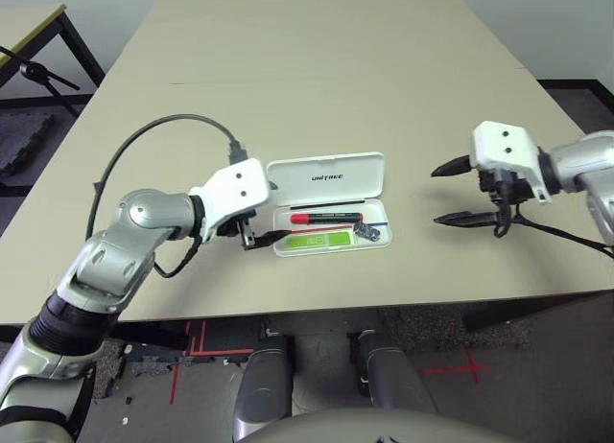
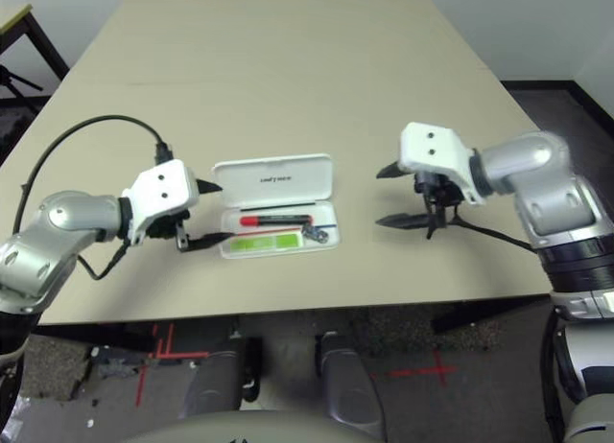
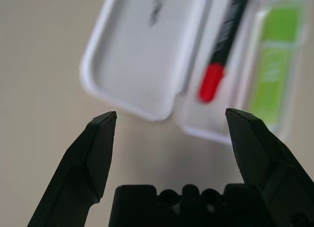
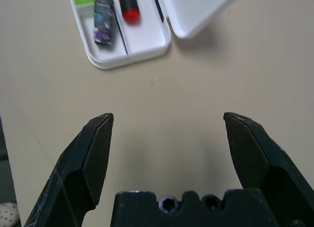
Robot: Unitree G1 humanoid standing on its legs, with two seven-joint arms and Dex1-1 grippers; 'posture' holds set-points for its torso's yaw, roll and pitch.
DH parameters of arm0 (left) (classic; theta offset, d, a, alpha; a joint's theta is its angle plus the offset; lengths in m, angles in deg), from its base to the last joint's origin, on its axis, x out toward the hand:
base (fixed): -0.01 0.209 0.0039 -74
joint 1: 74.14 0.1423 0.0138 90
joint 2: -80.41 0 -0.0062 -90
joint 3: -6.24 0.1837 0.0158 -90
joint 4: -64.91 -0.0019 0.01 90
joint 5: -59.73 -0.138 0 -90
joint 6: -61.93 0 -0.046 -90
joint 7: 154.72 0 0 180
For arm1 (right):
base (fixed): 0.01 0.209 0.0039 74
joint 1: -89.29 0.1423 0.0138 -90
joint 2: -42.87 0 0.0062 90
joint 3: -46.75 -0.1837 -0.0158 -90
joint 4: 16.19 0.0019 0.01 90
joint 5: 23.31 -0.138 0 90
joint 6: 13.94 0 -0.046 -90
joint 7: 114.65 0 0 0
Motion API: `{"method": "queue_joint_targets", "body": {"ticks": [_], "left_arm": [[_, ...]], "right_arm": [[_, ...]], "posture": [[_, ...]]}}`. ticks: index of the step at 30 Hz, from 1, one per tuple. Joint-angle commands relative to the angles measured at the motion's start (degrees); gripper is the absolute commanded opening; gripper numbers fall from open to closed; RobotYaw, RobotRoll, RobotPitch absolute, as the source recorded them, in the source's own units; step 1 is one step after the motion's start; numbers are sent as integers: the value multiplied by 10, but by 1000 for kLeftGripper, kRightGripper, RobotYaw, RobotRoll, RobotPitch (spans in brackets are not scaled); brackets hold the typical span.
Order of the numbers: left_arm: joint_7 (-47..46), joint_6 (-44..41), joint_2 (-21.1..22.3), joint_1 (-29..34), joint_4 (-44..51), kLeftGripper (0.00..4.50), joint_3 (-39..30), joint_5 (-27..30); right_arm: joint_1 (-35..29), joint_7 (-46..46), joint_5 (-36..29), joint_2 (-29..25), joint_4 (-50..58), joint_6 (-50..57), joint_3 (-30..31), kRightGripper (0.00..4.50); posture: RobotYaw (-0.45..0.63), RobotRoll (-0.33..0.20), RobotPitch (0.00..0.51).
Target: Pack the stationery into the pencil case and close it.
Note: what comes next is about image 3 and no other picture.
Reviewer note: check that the black marker with red cap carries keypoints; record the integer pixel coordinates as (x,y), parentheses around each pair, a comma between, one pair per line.
(212,82)

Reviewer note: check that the white plastic pencil case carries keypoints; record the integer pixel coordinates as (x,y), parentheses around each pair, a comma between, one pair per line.
(137,65)

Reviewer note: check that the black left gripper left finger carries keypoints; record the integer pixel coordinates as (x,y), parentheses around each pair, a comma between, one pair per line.
(81,168)

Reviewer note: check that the green correction tape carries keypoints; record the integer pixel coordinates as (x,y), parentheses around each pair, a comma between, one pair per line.
(277,65)

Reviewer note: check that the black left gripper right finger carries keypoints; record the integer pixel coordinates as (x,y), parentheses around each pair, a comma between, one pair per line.
(265,153)

